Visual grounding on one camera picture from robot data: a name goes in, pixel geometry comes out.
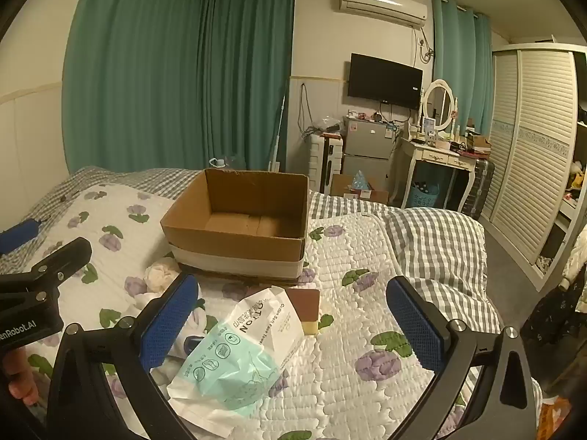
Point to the large green curtain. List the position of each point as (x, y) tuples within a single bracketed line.
[(174, 83)]

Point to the clear water jug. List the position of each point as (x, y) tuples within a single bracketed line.
[(219, 163)]

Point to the cardboard box on floor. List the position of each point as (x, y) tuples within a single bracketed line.
[(357, 187)]

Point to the brown cardboard box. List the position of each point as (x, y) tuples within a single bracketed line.
[(241, 223)]

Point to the blue laundry basket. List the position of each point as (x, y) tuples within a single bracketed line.
[(423, 196)]

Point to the white oval vanity mirror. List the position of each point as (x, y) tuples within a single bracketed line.
[(439, 104)]

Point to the green window curtain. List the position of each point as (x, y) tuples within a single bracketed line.
[(463, 59)]

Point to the cream white cloth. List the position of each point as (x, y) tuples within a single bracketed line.
[(161, 274)]

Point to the brown yellow sponge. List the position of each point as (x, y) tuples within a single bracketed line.
[(307, 305)]

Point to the silver mini fridge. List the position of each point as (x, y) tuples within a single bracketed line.
[(368, 148)]

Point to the dark grey suitcase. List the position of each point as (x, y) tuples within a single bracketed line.
[(479, 191)]

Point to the white suitcase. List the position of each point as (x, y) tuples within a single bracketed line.
[(325, 160)]

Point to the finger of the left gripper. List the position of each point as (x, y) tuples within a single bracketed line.
[(18, 235), (51, 271)]

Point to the person's left hand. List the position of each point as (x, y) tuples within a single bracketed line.
[(21, 384)]

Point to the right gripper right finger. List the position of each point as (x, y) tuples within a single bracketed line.
[(502, 405)]

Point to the white louvered wardrobe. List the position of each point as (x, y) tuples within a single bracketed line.
[(536, 130)]

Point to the black wall television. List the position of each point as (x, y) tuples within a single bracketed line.
[(384, 81)]

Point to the white floor mop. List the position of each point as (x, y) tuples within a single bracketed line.
[(273, 161)]

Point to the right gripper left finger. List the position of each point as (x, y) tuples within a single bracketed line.
[(81, 404)]

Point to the white dressing table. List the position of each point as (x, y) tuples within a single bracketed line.
[(409, 154)]

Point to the white air conditioner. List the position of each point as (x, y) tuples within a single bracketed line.
[(407, 12)]

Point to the white green cotton towel pack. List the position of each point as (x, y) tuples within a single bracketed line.
[(225, 377)]

